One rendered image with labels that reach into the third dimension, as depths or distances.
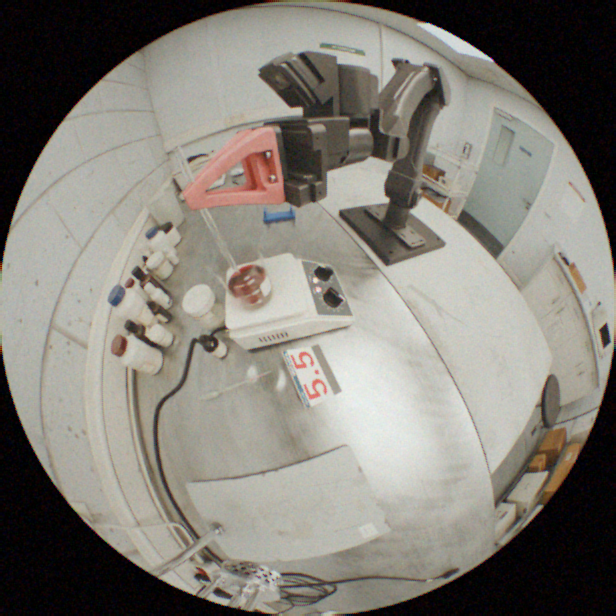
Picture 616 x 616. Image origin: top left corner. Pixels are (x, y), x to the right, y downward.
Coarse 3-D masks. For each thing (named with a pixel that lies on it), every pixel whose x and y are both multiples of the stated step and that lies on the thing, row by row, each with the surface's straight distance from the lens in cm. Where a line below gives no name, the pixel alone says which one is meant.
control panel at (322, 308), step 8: (304, 264) 32; (312, 264) 33; (304, 272) 31; (312, 272) 32; (312, 280) 30; (320, 280) 31; (336, 280) 34; (312, 288) 29; (320, 288) 30; (336, 288) 32; (312, 296) 28; (320, 296) 28; (344, 296) 32; (320, 304) 27; (344, 304) 31; (320, 312) 26; (328, 312) 27; (336, 312) 28; (344, 312) 29
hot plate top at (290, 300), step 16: (288, 256) 31; (272, 272) 29; (288, 272) 28; (288, 288) 26; (272, 304) 25; (288, 304) 25; (304, 304) 24; (240, 320) 25; (256, 320) 24; (272, 320) 24
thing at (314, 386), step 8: (288, 352) 27; (296, 352) 28; (304, 352) 29; (296, 360) 27; (304, 360) 28; (312, 360) 29; (296, 368) 27; (304, 368) 28; (312, 368) 28; (304, 376) 27; (312, 376) 28; (320, 376) 29; (304, 384) 26; (312, 384) 27; (320, 384) 28; (312, 392) 27; (320, 392) 28; (328, 392) 29; (312, 400) 26
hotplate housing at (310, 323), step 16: (304, 288) 28; (288, 320) 25; (304, 320) 26; (320, 320) 26; (336, 320) 28; (352, 320) 30; (240, 336) 27; (256, 336) 27; (272, 336) 28; (288, 336) 29; (304, 336) 31
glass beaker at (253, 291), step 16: (240, 240) 23; (256, 240) 22; (224, 256) 24; (240, 256) 25; (256, 256) 24; (224, 272) 24; (256, 272) 20; (240, 288) 21; (256, 288) 21; (272, 288) 24; (240, 304) 24; (256, 304) 23
